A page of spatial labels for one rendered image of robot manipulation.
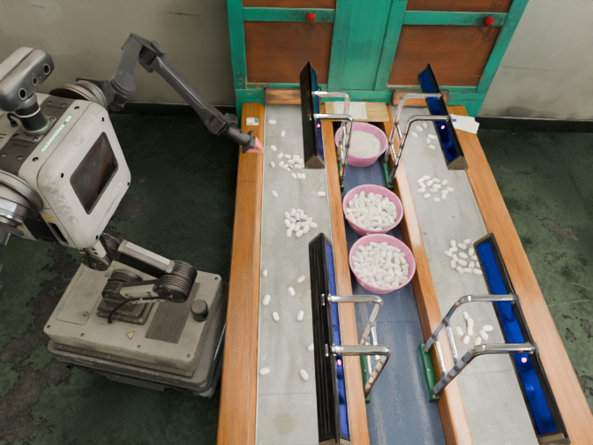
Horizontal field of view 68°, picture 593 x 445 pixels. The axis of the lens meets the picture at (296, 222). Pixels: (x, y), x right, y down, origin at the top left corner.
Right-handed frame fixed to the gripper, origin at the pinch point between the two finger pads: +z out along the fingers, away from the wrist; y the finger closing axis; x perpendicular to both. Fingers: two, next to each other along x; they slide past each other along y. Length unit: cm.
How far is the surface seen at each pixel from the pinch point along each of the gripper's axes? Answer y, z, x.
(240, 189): -14.5, -1.2, 13.9
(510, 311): -90, 45, -65
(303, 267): -54, 22, -1
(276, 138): 22.9, 12.5, 5.6
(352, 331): -82, 34, -14
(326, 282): -82, 2, -33
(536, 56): 123, 156, -98
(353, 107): 44, 41, -23
